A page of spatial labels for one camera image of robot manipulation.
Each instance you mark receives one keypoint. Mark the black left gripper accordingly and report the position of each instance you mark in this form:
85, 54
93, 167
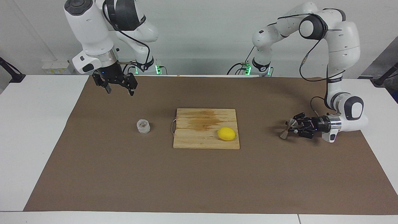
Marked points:
319, 123

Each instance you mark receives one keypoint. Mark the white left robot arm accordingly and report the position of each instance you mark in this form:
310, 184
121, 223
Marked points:
343, 40

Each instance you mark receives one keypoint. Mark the white wall socket box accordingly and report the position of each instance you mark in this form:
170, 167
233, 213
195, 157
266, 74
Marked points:
56, 67

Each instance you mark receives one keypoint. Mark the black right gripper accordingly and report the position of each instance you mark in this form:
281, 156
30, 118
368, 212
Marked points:
109, 71

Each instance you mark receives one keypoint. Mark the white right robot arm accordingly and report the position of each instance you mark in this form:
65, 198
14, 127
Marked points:
90, 28

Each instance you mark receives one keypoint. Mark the small clear glass cup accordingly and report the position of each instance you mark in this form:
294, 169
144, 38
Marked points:
143, 127

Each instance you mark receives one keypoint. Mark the yellow lemon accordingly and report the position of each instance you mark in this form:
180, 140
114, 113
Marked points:
226, 134

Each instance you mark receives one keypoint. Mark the black clamp stand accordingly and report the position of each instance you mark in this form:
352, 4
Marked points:
380, 81
15, 77

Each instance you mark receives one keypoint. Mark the brown table mat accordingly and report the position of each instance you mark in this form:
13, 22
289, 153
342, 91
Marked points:
124, 174

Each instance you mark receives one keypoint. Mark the wooden cutting board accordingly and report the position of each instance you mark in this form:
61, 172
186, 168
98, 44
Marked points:
192, 137

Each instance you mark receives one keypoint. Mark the steel double jigger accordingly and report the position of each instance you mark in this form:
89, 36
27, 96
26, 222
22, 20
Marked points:
283, 134

